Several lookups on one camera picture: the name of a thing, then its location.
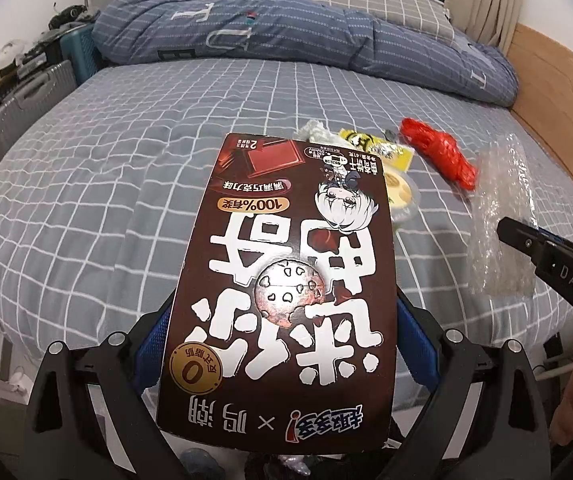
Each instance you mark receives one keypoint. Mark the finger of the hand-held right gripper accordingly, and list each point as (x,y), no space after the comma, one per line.
(521,240)

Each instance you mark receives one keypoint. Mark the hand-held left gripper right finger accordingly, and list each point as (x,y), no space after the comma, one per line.
(419,355)

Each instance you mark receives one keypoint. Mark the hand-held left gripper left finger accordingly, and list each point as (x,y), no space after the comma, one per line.
(147,365)

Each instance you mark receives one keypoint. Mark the clear bubble wrap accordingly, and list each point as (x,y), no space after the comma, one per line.
(496,195)

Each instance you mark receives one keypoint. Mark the red plastic bag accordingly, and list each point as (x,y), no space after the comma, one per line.
(446,152)

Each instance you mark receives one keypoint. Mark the yellow yogurt cup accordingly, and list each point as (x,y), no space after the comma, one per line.
(401,190)

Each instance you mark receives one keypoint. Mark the brown chocolate snack box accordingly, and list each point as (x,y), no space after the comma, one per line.
(276,285)

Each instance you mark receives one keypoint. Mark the yellow white snack packet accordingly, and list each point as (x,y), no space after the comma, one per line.
(354,138)

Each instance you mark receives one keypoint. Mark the white tissue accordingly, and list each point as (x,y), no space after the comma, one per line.
(319,130)

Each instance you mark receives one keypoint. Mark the wooden headboard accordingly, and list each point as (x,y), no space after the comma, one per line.
(566,85)

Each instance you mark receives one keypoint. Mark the grey checked bed cover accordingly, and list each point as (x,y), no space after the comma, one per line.
(116,160)

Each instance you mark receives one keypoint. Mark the beige curtain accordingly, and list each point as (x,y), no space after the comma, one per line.
(481,0)

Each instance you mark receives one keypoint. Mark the grey checked pillow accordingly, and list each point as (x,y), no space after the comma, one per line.
(381,5)

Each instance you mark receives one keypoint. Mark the grey suitcase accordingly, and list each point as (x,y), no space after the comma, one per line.
(26,105)

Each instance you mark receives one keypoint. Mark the blue striped duvet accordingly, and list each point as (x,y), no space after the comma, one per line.
(291,40)

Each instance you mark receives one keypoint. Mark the teal suitcase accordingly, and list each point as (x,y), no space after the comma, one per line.
(79,55)

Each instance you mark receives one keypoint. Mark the white plastic appliance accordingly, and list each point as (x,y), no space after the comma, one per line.
(6,57)

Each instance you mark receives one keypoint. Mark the black clutter pile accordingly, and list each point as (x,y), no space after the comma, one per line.
(69,16)

